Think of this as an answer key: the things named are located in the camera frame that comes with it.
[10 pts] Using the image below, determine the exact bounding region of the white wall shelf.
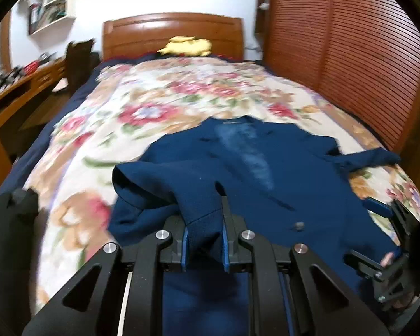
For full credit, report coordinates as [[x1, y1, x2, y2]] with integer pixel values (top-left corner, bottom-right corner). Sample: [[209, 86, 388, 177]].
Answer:
[[27, 0, 82, 36]]

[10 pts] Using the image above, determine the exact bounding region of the yellow plush toy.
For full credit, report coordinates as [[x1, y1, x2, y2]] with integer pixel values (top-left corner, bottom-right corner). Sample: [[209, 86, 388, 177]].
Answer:
[[157, 36, 212, 57]]

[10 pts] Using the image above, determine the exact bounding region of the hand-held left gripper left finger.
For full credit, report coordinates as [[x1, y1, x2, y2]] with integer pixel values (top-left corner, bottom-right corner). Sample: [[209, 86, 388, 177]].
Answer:
[[21, 216, 190, 336]]

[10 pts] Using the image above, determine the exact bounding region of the wooden desk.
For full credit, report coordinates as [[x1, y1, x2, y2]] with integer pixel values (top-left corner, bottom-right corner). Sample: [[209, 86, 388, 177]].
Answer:
[[0, 58, 68, 204]]

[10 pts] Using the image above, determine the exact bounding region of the black chair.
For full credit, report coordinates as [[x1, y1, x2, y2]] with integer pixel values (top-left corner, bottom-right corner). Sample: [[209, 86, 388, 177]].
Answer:
[[52, 39, 100, 94]]

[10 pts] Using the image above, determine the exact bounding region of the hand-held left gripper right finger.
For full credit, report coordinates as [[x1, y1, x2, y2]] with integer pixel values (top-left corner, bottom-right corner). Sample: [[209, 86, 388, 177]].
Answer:
[[220, 196, 390, 336]]

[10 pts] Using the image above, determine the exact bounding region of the floral blanket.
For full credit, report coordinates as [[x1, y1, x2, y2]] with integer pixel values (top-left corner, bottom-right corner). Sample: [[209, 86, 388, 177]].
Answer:
[[23, 55, 420, 317]]

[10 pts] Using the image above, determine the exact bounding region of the wooden louvered wardrobe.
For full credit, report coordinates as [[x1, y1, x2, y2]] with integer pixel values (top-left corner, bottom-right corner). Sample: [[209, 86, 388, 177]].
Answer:
[[255, 0, 420, 155]]

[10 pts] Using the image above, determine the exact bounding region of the dark blue jacket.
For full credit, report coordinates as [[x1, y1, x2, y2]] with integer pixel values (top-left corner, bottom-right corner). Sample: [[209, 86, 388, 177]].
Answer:
[[108, 116, 403, 336]]

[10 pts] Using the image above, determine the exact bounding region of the wooden bed headboard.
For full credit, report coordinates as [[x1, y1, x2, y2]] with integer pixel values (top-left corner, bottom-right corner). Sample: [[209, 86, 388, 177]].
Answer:
[[102, 13, 246, 61]]

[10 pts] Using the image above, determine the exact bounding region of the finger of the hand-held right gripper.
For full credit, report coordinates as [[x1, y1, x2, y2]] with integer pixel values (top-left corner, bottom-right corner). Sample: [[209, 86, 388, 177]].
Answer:
[[344, 248, 407, 285], [364, 197, 395, 218]]

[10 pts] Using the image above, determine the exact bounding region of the black cloth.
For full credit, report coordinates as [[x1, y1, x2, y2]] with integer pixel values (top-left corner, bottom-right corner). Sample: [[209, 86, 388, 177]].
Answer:
[[0, 188, 40, 323]]

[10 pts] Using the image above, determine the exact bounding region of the navy bed sheet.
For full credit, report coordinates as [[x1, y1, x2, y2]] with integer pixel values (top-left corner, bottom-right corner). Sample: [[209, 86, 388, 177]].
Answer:
[[0, 59, 104, 197]]

